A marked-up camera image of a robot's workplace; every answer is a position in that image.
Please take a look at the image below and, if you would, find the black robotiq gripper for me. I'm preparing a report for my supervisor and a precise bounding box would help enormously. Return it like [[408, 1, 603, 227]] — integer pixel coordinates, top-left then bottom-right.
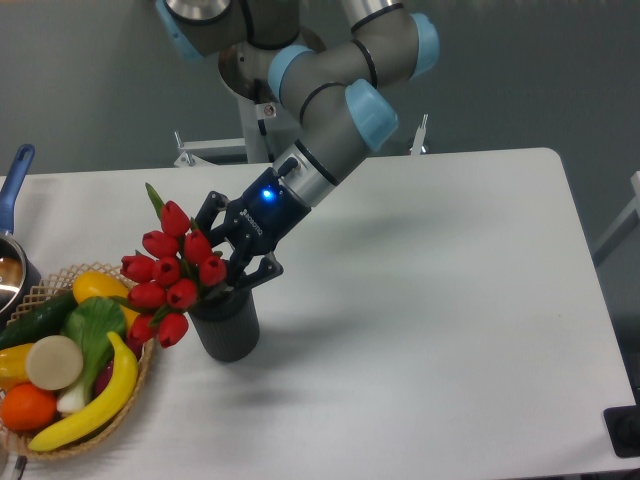
[[195, 167, 311, 290]]

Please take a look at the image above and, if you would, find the red tulip bouquet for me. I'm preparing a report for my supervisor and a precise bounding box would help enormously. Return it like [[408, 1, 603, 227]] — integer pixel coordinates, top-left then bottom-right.
[[120, 184, 227, 348]]

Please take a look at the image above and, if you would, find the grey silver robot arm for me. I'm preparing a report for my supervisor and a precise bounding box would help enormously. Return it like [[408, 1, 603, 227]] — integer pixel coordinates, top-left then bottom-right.
[[156, 1, 440, 290]]

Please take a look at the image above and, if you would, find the dark grey ribbed vase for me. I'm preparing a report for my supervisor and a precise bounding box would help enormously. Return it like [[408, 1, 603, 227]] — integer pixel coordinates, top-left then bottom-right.
[[189, 290, 260, 363]]

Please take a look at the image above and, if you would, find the dark red beet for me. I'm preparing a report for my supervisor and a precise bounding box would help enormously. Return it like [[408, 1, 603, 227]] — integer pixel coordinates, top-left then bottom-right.
[[93, 336, 143, 397]]

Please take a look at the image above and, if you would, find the green bok choy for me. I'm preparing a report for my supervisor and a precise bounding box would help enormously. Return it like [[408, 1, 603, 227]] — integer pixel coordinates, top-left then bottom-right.
[[57, 297, 126, 416]]

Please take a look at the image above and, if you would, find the woven wicker basket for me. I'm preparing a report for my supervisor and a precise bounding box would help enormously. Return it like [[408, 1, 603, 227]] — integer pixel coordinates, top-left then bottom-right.
[[1, 262, 155, 461]]

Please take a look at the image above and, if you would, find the yellow banana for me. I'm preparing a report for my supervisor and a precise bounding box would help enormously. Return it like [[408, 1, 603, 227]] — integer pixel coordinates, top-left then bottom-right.
[[28, 332, 138, 453]]

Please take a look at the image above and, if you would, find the green cucumber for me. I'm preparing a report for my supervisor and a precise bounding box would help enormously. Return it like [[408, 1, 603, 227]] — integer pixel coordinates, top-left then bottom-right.
[[1, 291, 78, 349]]

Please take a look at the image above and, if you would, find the beige round disc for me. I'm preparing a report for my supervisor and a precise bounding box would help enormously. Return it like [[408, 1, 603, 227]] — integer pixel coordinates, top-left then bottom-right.
[[25, 335, 84, 391]]

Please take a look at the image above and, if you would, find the yellow bell pepper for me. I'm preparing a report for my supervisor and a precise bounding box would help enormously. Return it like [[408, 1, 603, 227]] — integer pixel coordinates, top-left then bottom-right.
[[0, 343, 34, 391]]

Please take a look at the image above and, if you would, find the orange fruit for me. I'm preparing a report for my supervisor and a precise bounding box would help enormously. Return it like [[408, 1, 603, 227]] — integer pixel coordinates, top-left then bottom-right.
[[1, 383, 57, 432]]

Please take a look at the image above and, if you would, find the black box at table edge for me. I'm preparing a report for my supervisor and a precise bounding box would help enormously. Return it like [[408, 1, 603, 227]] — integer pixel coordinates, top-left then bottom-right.
[[603, 405, 639, 458]]

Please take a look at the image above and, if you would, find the white metal base frame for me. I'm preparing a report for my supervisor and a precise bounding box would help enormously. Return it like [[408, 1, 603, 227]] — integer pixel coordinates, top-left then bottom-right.
[[173, 113, 430, 167]]

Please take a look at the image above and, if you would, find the blue handled saucepan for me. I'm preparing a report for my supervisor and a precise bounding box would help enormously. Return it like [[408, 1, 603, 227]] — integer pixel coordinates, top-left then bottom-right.
[[1, 144, 41, 329]]

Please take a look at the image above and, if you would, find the white frame at right edge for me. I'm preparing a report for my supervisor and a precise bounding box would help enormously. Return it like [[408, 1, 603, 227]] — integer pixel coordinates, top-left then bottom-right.
[[592, 171, 639, 267]]

